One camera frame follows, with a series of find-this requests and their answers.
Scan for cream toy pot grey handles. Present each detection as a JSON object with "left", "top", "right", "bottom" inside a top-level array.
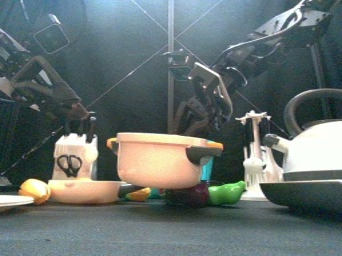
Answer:
[{"left": 113, "top": 132, "right": 223, "bottom": 190}]

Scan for white toy knife block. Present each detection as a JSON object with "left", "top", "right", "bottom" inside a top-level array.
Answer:
[{"left": 52, "top": 133, "right": 100, "bottom": 181}]

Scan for black toy scissors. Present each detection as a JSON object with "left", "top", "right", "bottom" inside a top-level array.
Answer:
[{"left": 56, "top": 154, "right": 84, "bottom": 178}]

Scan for white utensil rack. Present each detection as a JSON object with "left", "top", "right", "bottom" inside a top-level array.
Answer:
[{"left": 233, "top": 110, "right": 273, "bottom": 202}]

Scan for white toy fork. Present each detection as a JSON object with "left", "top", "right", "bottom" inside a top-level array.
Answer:
[{"left": 241, "top": 146, "right": 265, "bottom": 188}]

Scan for yellow toy lemon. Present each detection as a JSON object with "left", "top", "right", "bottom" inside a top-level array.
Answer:
[{"left": 17, "top": 178, "right": 53, "bottom": 205}]

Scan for white toy spatula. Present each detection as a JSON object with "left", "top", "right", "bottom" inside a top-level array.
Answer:
[{"left": 263, "top": 146, "right": 284, "bottom": 183}]

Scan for cream toy frying pan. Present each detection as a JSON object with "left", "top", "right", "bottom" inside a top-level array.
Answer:
[{"left": 46, "top": 179, "right": 144, "bottom": 205}]

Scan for purple toy eggplant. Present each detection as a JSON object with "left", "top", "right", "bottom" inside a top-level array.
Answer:
[{"left": 162, "top": 182, "right": 210, "bottom": 208}]

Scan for green toy pepper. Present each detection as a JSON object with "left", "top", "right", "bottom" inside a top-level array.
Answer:
[{"left": 206, "top": 180, "right": 247, "bottom": 207}]

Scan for orange toy fruit slice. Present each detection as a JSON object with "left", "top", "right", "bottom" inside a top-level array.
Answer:
[{"left": 124, "top": 187, "right": 153, "bottom": 203}]

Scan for white plate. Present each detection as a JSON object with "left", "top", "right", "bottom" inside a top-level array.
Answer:
[{"left": 0, "top": 194, "right": 35, "bottom": 213}]

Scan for grey kettle base tray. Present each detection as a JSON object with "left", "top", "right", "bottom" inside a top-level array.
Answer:
[{"left": 259, "top": 179, "right": 342, "bottom": 215}]

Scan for black-handled toy knife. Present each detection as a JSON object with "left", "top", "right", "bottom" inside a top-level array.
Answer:
[
  {"left": 77, "top": 116, "right": 86, "bottom": 136},
  {"left": 86, "top": 112, "right": 97, "bottom": 143}
]

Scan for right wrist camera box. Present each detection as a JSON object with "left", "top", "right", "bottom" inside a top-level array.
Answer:
[{"left": 164, "top": 49, "right": 197, "bottom": 82}]

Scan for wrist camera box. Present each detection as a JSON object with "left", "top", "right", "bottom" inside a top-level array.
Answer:
[
  {"left": 31, "top": 14, "right": 70, "bottom": 55},
  {"left": 164, "top": 49, "right": 197, "bottom": 82}
]

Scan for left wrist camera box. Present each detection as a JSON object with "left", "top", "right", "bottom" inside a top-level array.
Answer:
[{"left": 31, "top": 14, "right": 70, "bottom": 55}]

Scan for teal basket orange handles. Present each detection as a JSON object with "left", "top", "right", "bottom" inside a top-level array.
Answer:
[{"left": 105, "top": 137, "right": 224, "bottom": 200}]

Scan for grey metal frame post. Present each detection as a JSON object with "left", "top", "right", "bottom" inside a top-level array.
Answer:
[{"left": 309, "top": 43, "right": 333, "bottom": 119}]

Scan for vertical metal frame pole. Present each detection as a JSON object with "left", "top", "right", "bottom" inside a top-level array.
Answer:
[{"left": 165, "top": 0, "right": 176, "bottom": 134}]

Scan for white toy kettle grey handle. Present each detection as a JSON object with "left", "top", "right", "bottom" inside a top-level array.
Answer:
[{"left": 261, "top": 88, "right": 342, "bottom": 183}]

